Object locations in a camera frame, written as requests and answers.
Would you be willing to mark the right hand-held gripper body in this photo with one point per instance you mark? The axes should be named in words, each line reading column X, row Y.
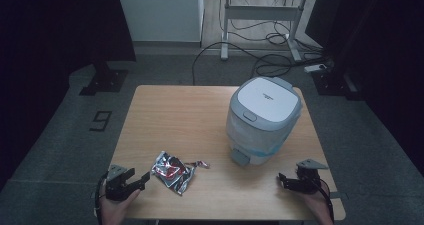
column 308, row 181

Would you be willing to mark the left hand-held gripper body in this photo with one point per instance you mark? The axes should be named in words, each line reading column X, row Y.
column 116, row 188

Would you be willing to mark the silver red snack wrapper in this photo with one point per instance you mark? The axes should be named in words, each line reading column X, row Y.
column 173, row 173

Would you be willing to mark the white grey pedal trash can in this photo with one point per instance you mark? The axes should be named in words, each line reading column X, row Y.
column 266, row 101

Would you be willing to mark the person's left hand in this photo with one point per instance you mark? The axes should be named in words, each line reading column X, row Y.
column 113, row 210

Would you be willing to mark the person's right hand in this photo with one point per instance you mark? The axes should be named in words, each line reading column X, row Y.
column 321, row 205

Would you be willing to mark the grey tape piece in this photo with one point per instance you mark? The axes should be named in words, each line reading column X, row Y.
column 338, row 195

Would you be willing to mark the clear plastic bin liner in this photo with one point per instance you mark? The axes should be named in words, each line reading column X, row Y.
column 246, row 135

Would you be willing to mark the small torn wrapper strip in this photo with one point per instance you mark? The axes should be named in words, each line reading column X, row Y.
column 200, row 164

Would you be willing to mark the black stand base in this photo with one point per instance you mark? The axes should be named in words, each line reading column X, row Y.
column 105, row 80
column 333, row 83

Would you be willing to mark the white power strip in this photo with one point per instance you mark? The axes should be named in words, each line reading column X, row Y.
column 315, row 67

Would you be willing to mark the white cabinet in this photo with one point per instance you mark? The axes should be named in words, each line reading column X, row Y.
column 160, row 11

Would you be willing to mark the dark curtain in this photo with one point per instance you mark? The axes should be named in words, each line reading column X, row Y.
column 386, row 35
column 50, row 25

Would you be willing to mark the white metal-frame desk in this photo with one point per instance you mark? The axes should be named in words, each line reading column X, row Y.
column 263, row 12

